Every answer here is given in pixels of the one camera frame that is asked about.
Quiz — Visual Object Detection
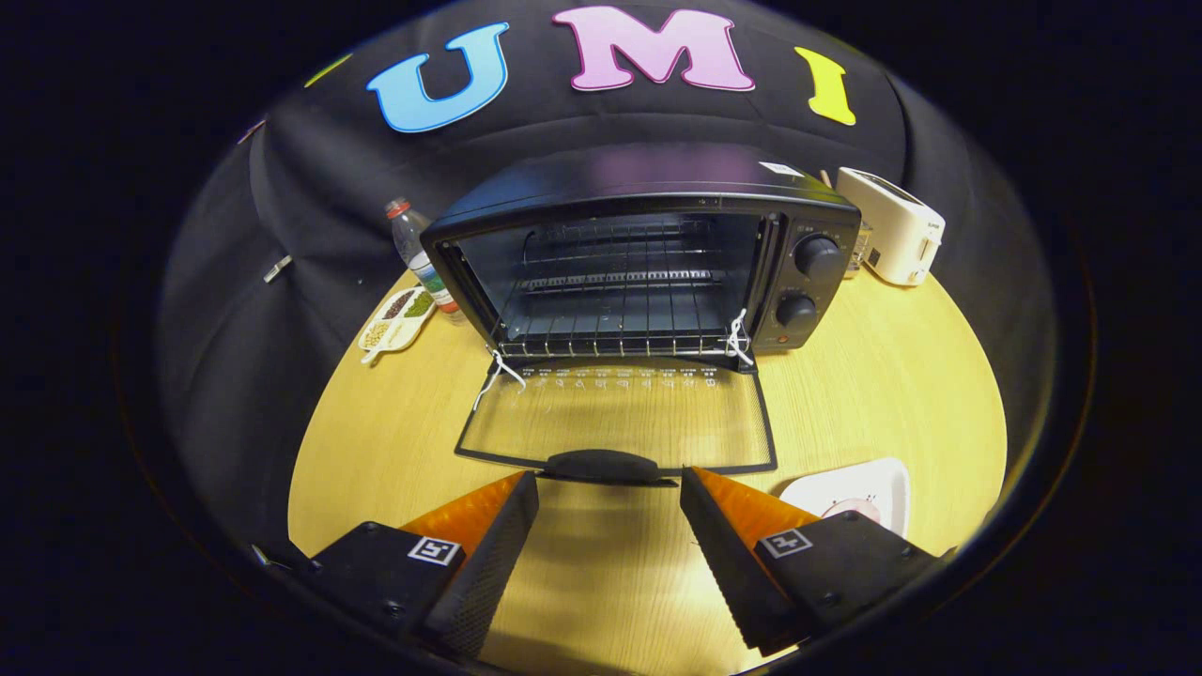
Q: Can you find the black toaster oven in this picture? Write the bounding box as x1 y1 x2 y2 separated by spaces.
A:
420 141 863 487

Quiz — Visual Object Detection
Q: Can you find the white square plate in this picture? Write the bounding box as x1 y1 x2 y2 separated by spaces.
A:
779 457 912 538

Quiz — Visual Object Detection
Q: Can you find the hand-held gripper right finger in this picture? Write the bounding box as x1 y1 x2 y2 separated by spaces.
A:
680 467 940 656

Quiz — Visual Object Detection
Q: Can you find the white bread toaster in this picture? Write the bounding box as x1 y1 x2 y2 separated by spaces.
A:
836 167 947 286

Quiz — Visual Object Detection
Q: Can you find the white divided snack tray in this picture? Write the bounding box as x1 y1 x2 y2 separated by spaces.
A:
358 286 439 365

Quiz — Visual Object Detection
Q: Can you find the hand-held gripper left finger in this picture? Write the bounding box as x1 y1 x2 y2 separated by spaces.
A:
305 471 541 660

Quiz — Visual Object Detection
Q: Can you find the black backdrop cloth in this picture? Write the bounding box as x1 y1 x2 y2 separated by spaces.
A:
155 0 1057 564

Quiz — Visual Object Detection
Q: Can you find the clear plastic water bottle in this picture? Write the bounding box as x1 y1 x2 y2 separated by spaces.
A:
385 197 461 315

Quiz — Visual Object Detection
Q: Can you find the metal wire basket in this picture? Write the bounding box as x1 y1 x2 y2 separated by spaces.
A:
843 221 874 280

